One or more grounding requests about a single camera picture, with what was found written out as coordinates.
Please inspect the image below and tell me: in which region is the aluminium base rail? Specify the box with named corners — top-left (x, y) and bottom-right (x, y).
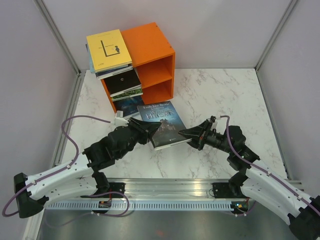
top-left (108, 178), bottom-right (229, 200)

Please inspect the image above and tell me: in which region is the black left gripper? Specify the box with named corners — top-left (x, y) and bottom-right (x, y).
top-left (117, 117), bottom-right (162, 159)

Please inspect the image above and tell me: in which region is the yellow Little Prince book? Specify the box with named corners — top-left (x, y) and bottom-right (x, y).
top-left (86, 29), bottom-right (132, 73)

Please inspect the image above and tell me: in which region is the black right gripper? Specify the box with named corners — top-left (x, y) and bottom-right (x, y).
top-left (177, 120), bottom-right (233, 154)

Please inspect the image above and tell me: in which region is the green Alice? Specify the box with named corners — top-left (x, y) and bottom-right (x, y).
top-left (111, 88), bottom-right (143, 102)

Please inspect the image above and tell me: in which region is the grey Great Gatsby book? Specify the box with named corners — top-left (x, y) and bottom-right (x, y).
top-left (111, 87), bottom-right (143, 100)

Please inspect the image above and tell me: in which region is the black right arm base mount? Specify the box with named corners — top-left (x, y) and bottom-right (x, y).
top-left (212, 182), bottom-right (247, 199)

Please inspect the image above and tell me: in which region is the light blue paperback book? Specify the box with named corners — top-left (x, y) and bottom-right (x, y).
top-left (85, 43), bottom-right (96, 74)

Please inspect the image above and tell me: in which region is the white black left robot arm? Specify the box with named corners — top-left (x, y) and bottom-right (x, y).
top-left (14, 117), bottom-right (161, 219)

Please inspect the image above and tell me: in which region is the aluminium frame post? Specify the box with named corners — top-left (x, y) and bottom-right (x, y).
top-left (254, 0), bottom-right (300, 73)
top-left (34, 0), bottom-right (82, 76)

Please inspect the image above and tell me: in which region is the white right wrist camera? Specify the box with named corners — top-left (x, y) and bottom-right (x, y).
top-left (209, 115), bottom-right (221, 131)

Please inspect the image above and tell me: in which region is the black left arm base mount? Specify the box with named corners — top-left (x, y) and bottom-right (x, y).
top-left (80, 182), bottom-right (126, 199)

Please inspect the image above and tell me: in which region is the dark night scene book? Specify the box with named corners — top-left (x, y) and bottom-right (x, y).
top-left (137, 101), bottom-right (191, 151)

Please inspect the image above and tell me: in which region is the aluminium right frame post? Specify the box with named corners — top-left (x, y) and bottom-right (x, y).
top-left (254, 0), bottom-right (300, 73)

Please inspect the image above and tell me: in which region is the white slotted cable duct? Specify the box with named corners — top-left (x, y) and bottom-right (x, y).
top-left (46, 199), bottom-right (234, 211)

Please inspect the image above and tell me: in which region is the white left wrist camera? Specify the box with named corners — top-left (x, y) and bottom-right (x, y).
top-left (110, 110), bottom-right (129, 127)

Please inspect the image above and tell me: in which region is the dark blue Robinson Crusoe book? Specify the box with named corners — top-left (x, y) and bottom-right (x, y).
top-left (95, 64), bottom-right (133, 80)

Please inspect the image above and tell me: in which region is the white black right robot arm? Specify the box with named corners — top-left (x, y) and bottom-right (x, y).
top-left (179, 116), bottom-right (320, 240)

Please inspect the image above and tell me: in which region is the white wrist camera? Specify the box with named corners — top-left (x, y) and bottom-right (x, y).
top-left (209, 115), bottom-right (221, 131)
top-left (110, 110), bottom-right (129, 127)

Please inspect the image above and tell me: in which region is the black book with gold lines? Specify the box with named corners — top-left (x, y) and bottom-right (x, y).
top-left (103, 69), bottom-right (142, 97)

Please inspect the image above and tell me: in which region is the teal blue ocean book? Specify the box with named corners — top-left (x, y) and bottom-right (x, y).
top-left (113, 95), bottom-right (145, 119)

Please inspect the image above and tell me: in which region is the aluminium left frame post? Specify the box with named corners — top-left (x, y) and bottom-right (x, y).
top-left (34, 0), bottom-right (82, 76)

